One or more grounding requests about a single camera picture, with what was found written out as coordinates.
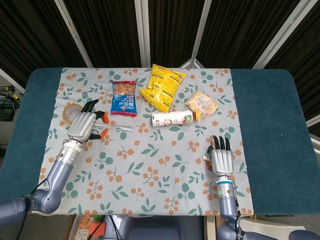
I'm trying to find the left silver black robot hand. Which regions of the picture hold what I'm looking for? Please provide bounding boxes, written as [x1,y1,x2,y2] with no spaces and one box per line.
[66,98,111,145]

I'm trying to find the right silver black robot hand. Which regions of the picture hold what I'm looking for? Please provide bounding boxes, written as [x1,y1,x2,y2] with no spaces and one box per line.
[205,135,235,177]

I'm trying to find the clear glass tube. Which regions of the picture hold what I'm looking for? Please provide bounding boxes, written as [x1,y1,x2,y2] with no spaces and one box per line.
[94,123,134,133]

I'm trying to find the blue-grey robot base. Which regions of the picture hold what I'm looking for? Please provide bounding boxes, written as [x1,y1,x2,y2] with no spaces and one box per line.
[104,214,205,240]

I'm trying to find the yellowish packing tape roll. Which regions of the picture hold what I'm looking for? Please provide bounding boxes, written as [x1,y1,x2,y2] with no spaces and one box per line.
[61,103,83,126]

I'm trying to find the blue red snack bag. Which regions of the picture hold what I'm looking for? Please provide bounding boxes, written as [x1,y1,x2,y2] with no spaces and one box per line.
[110,80,139,118]

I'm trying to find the teal table cover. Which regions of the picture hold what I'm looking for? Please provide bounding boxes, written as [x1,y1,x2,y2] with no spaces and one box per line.
[0,67,320,217]

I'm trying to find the clear bag of beige snacks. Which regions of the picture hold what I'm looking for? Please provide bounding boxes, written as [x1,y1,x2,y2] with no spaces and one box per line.
[185,90,219,118]

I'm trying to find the white bottle with yellow cap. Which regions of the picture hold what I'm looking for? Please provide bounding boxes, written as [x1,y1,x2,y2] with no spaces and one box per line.
[150,109,202,128]

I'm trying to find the floral orange green tablecloth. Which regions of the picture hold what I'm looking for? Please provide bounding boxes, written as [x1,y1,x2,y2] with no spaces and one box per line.
[31,66,255,217]

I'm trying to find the white cardboard sheet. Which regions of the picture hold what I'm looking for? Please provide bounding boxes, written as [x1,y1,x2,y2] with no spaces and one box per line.
[241,216,306,240]

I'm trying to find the yellow snack bag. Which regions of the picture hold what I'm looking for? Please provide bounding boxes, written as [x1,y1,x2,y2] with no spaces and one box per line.
[138,63,187,113]

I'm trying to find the dark folding screen white frames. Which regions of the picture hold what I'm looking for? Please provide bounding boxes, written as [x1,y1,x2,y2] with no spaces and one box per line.
[0,0,320,131]

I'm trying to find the cardboard box with orange items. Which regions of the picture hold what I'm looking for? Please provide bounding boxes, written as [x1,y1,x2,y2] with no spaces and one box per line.
[67,214,107,240]

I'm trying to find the black cables and electronics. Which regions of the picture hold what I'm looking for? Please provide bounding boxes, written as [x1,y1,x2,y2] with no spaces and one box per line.
[0,84,25,121]

